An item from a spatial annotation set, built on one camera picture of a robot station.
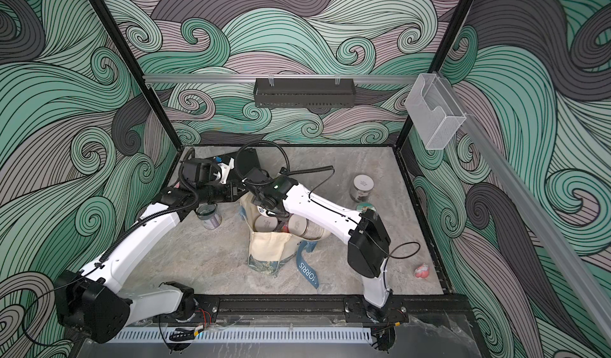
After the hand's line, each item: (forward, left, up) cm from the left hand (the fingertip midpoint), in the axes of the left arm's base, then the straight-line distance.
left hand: (247, 186), depth 77 cm
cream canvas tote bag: (-18, -8, -10) cm, 22 cm away
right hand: (-2, -4, -7) cm, 9 cm away
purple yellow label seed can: (-13, +8, +5) cm, 16 cm away
